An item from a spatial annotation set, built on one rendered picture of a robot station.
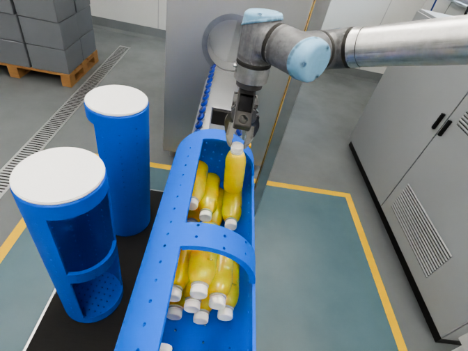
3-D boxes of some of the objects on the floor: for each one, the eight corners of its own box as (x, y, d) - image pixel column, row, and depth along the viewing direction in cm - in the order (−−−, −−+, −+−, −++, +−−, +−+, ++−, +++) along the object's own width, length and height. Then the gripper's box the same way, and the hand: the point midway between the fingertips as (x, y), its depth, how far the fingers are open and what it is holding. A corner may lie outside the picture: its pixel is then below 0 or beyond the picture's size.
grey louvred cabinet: (386, 151, 351) (473, 20, 256) (503, 351, 191) (852, 200, 96) (343, 143, 346) (415, 7, 251) (427, 342, 186) (714, 174, 90)
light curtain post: (248, 228, 228) (340, -38, 116) (248, 235, 223) (344, -36, 111) (241, 227, 227) (325, -41, 115) (240, 233, 223) (328, -39, 111)
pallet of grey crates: (98, 60, 390) (84, -51, 311) (71, 87, 330) (46, -42, 251) (2, 42, 378) (-38, -77, 300) (-44, 67, 318) (-108, -75, 240)
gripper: (269, 76, 82) (254, 138, 97) (230, 69, 82) (220, 133, 96) (271, 90, 76) (255, 154, 90) (228, 82, 75) (218, 149, 89)
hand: (237, 145), depth 90 cm, fingers closed on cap, 4 cm apart
